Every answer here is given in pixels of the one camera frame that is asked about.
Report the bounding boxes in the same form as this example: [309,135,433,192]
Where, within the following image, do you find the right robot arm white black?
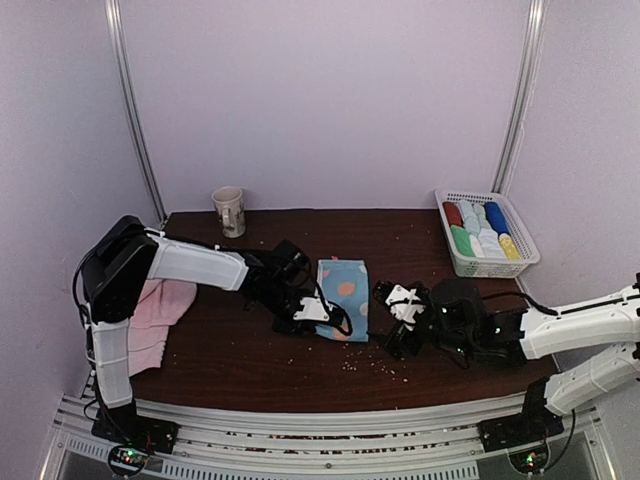
[373,278,639,442]

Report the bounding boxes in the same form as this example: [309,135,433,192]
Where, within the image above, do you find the white plastic basket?
[435,190,540,279]

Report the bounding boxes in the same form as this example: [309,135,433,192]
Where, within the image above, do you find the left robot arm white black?
[72,215,330,444]

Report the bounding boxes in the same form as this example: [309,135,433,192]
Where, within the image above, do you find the dark blue rolled towel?
[484,202,510,235]

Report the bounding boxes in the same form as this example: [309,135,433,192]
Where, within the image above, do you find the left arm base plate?
[91,416,179,454]

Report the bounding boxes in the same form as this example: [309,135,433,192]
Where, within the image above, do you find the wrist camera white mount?
[292,296,331,324]
[384,284,426,331]

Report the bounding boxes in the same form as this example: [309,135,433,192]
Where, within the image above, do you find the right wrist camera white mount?
[384,284,426,331]

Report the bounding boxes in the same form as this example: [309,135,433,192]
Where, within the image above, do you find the yellow rolled towel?
[498,233,521,260]

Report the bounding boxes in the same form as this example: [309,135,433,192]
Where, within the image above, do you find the aluminium front rail frame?
[35,386,622,479]

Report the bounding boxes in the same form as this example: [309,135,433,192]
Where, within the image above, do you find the blue polka dot towel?
[316,259,370,343]

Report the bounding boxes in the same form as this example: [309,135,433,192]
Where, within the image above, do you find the pink towel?
[128,280,197,377]

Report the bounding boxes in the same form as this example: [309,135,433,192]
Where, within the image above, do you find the white rolled towel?
[470,229,506,259]

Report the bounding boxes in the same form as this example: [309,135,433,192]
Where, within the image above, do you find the left aluminium frame post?
[104,0,168,225]

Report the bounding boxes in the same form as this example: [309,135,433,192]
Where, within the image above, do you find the aluminium frame post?
[104,0,168,225]
[492,0,547,196]

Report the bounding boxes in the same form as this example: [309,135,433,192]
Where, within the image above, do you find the right circuit board with leds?
[509,446,550,475]

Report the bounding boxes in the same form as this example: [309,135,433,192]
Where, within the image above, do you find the right aluminium frame post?
[492,0,547,196]

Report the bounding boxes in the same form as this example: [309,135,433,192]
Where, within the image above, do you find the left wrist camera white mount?
[292,296,331,324]

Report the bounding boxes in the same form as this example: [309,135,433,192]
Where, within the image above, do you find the beige ceramic mug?
[211,186,246,239]

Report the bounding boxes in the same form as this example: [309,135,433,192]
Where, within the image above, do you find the green rolled towel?
[450,225,475,258]

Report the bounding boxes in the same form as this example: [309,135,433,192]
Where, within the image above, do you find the light blue rolled towel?
[457,199,492,236]

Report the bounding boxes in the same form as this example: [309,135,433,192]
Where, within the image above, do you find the left circuit board with leds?
[107,445,149,476]

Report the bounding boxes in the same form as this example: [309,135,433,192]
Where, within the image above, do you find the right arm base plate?
[477,414,564,453]

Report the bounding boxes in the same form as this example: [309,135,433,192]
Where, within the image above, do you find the circuit board with leds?
[509,446,550,475]
[107,445,149,476]

